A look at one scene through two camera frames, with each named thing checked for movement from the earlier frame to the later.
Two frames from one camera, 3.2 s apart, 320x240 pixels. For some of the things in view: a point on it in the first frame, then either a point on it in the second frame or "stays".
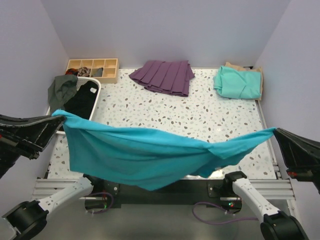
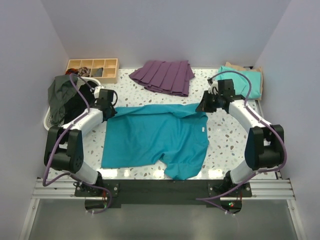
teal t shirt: x=142 y=159 → x=177 y=134
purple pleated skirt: x=172 y=77 stays
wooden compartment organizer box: x=110 y=66 stays
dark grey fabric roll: x=99 y=72 stays
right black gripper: x=302 y=154 → x=203 y=106
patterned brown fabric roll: x=84 y=71 stays
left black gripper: x=27 y=134 → x=113 y=112
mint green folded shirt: x=234 y=84 stays
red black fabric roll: x=71 y=71 stays
